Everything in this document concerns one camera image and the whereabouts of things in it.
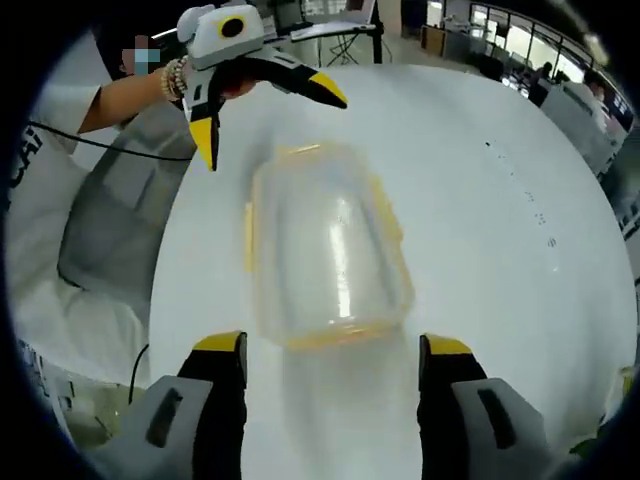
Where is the white desk partition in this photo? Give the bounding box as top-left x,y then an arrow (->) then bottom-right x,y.
539,79 -> 627,169

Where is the black cable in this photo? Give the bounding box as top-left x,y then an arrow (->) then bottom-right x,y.
27,119 -> 194,162

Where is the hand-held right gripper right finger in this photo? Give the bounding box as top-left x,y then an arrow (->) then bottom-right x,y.
416,333 -> 557,480

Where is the beaded bracelet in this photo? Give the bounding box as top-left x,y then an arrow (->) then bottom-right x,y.
159,54 -> 191,103

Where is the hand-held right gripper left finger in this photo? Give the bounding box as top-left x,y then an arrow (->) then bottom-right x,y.
92,329 -> 249,480

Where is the clear container with yellow buckle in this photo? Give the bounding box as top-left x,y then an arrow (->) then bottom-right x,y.
243,141 -> 417,352

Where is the person's left hand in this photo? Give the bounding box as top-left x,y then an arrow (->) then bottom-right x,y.
219,72 -> 259,100

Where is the grey mesh office chair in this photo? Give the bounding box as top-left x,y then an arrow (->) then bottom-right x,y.
56,102 -> 197,292

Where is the silver laptop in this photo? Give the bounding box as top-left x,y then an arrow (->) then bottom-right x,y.
289,0 -> 377,42

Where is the black laptop stand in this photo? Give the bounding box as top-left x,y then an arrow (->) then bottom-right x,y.
319,23 -> 387,67

